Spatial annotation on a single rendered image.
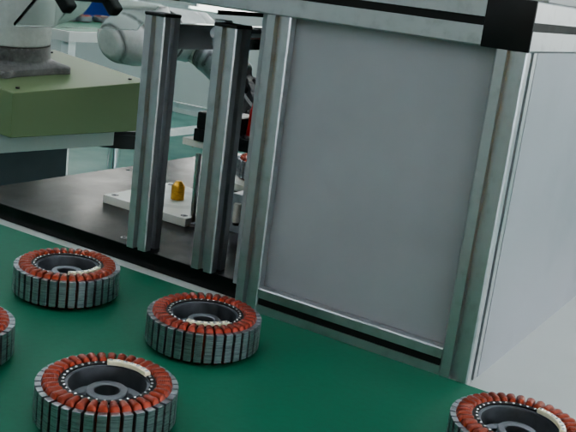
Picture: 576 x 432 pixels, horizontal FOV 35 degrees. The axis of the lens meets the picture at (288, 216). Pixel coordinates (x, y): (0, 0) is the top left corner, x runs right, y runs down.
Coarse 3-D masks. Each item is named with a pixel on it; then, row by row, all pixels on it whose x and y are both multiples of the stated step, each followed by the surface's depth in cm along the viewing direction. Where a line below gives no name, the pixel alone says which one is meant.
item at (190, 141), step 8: (200, 112) 125; (200, 120) 125; (248, 120) 124; (200, 128) 125; (184, 136) 127; (192, 136) 128; (200, 136) 125; (240, 136) 122; (192, 144) 126; (200, 144) 126; (240, 144) 121; (248, 144) 121
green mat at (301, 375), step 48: (0, 240) 115; (0, 288) 98; (144, 288) 104; (48, 336) 88; (96, 336) 89; (144, 336) 91; (288, 336) 95; (0, 384) 77; (192, 384) 81; (240, 384) 83; (288, 384) 84; (336, 384) 85; (384, 384) 87; (432, 384) 88
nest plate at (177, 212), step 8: (168, 184) 141; (120, 192) 133; (128, 192) 133; (168, 192) 136; (184, 192) 138; (104, 200) 130; (112, 200) 130; (120, 200) 129; (128, 200) 129; (168, 200) 132; (184, 200) 133; (128, 208) 128; (168, 208) 127; (176, 208) 128; (184, 208) 128; (168, 216) 125; (176, 216) 124; (184, 216) 124; (176, 224) 124; (184, 224) 123
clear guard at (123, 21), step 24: (48, 0) 119; (72, 0) 122; (96, 0) 125; (120, 0) 129; (144, 0) 108; (168, 0) 112; (24, 24) 121; (48, 24) 124; (72, 24) 128; (96, 24) 131; (120, 24) 135
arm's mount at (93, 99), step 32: (96, 64) 211; (0, 96) 178; (32, 96) 179; (64, 96) 185; (96, 96) 191; (128, 96) 198; (0, 128) 179; (32, 128) 181; (64, 128) 187; (96, 128) 193; (128, 128) 200
